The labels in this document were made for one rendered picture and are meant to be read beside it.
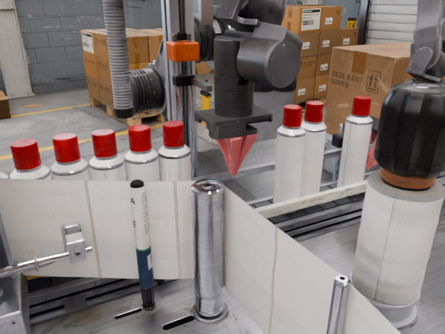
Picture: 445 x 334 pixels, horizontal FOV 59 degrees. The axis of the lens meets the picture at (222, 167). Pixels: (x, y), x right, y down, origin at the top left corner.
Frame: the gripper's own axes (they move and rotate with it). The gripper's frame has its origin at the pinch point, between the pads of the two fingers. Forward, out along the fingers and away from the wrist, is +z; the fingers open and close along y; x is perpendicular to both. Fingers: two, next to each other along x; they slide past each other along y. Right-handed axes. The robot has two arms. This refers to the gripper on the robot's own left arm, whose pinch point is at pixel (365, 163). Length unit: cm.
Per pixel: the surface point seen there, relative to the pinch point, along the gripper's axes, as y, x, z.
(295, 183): 2.5, -16.0, 12.0
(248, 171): -3.6, -21.8, 15.0
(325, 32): -306, 191, -152
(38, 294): 5, -47, 46
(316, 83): -307, 222, -105
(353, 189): 3.8, -3.1, 6.2
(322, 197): 3.8, -9.1, 11.2
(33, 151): 1, -57, 28
